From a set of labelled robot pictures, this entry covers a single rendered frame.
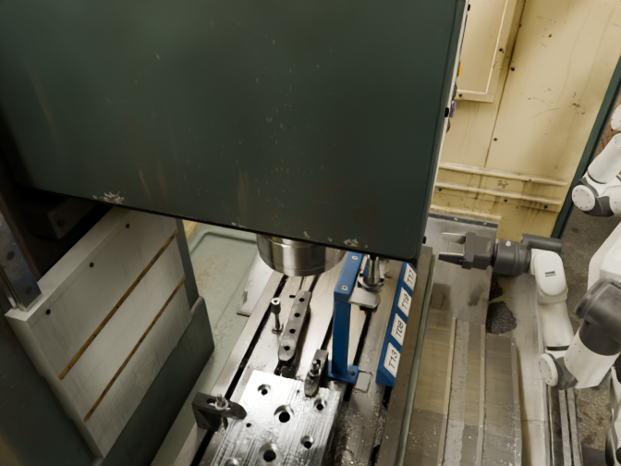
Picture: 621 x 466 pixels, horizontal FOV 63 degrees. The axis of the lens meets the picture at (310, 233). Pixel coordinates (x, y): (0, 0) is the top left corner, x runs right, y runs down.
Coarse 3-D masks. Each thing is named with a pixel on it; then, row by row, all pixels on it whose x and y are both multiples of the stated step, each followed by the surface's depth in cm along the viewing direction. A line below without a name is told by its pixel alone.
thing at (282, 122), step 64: (0, 0) 61; (64, 0) 59; (128, 0) 56; (192, 0) 54; (256, 0) 52; (320, 0) 50; (384, 0) 48; (448, 0) 47; (0, 64) 67; (64, 64) 64; (128, 64) 62; (192, 64) 59; (256, 64) 57; (320, 64) 54; (384, 64) 52; (448, 64) 51; (0, 128) 75; (64, 128) 71; (128, 128) 68; (192, 128) 65; (256, 128) 62; (320, 128) 59; (384, 128) 57; (64, 192) 80; (128, 192) 76; (192, 192) 72; (256, 192) 68; (320, 192) 65; (384, 192) 62; (384, 256) 69
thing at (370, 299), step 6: (354, 288) 119; (360, 288) 119; (354, 294) 117; (360, 294) 117; (366, 294) 117; (372, 294) 117; (378, 294) 117; (348, 300) 116; (354, 300) 116; (360, 300) 116; (366, 300) 116; (372, 300) 116; (378, 300) 116; (366, 306) 115; (372, 306) 115
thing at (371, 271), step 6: (378, 258) 116; (366, 264) 117; (372, 264) 116; (378, 264) 117; (366, 270) 117; (372, 270) 116; (378, 270) 117; (366, 276) 118; (372, 276) 117; (378, 276) 118; (366, 282) 119; (372, 282) 118
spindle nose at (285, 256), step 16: (256, 240) 86; (272, 240) 80; (288, 240) 78; (272, 256) 82; (288, 256) 80; (304, 256) 80; (320, 256) 81; (336, 256) 83; (288, 272) 83; (304, 272) 83; (320, 272) 83
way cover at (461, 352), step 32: (448, 320) 174; (448, 352) 162; (480, 352) 164; (512, 352) 166; (448, 384) 151; (480, 384) 153; (512, 384) 155; (416, 416) 142; (448, 416) 143; (480, 416) 143; (512, 416) 145; (416, 448) 136; (448, 448) 137; (480, 448) 136; (512, 448) 137
